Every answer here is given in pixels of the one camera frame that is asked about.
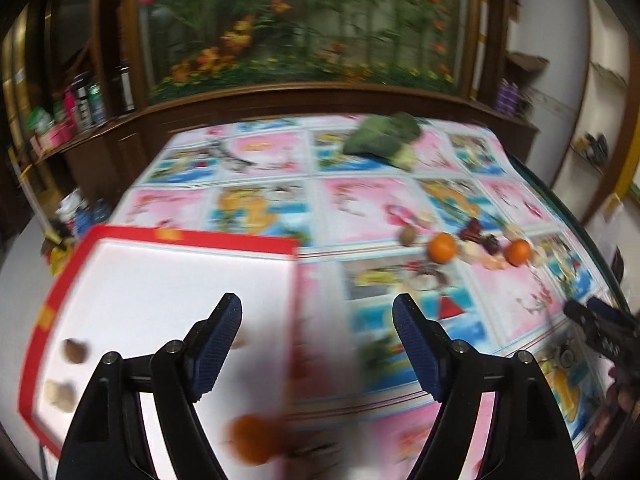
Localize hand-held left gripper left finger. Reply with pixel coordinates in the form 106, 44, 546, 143
55, 292, 244, 480

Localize brown wooden shelf board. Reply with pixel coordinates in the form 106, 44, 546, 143
505, 52, 548, 76

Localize green bok choy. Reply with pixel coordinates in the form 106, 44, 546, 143
342, 112, 423, 171

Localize red rimmed white tray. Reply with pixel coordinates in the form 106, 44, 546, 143
17, 225, 321, 480

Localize black bottle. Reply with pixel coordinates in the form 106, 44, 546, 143
114, 62, 136, 116

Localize dark cloth bundle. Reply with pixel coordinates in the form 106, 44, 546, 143
575, 132, 610, 161

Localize white wall shelf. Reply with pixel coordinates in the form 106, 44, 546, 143
570, 0, 633, 181

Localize person's right hand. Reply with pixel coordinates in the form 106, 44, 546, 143
602, 365, 638, 441

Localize yellow door frame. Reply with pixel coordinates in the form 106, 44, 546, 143
617, 105, 640, 203

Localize pink bottle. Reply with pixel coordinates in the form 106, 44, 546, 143
62, 87, 81, 131

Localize green white can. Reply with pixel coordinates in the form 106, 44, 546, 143
87, 82, 107, 126

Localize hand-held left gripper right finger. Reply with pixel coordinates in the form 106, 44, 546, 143
391, 293, 582, 480

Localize white yellow banded pole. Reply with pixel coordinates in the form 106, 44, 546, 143
477, 0, 491, 101

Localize fruit printed tablecloth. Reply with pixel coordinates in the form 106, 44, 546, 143
112, 115, 608, 480

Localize dark wooden cabinet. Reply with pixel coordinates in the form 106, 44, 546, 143
0, 0, 541, 241

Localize small orange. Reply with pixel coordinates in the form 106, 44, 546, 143
426, 232, 459, 265
227, 414, 288, 465
504, 238, 533, 267

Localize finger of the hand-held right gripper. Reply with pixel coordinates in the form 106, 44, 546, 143
563, 300, 609, 347
586, 297, 639, 332

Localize eyeglasses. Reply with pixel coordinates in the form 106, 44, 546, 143
207, 136, 258, 167

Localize pink box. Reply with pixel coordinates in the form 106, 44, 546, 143
37, 125, 76, 153

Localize dark can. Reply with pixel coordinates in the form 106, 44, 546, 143
72, 75, 93, 128

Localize glass fronted flower display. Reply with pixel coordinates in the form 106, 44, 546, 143
135, 0, 476, 106

